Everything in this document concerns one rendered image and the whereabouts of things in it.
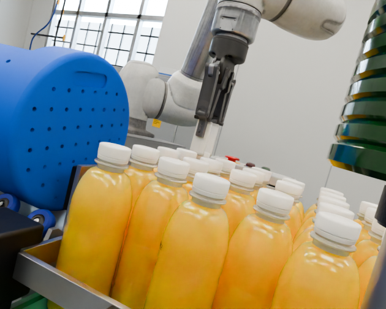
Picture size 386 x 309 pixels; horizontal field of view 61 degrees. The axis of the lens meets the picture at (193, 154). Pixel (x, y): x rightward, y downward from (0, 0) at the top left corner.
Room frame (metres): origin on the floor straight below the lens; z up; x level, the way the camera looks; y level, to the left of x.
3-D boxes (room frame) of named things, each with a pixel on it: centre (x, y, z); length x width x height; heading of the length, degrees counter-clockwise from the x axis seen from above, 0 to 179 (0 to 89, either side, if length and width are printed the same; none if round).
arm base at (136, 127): (1.29, 0.30, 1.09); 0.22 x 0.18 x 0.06; 66
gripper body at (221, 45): (0.67, -0.01, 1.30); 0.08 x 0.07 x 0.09; 158
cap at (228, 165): (0.61, -0.06, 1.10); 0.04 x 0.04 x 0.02
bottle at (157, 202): (0.41, 0.02, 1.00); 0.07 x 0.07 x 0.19
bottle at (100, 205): (0.39, 0.09, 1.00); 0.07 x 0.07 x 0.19
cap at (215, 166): (0.54, -0.03, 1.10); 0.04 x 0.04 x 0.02
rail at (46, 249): (0.53, 0.08, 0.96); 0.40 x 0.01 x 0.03; 159
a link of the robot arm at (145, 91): (1.29, 0.28, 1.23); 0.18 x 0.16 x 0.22; 113
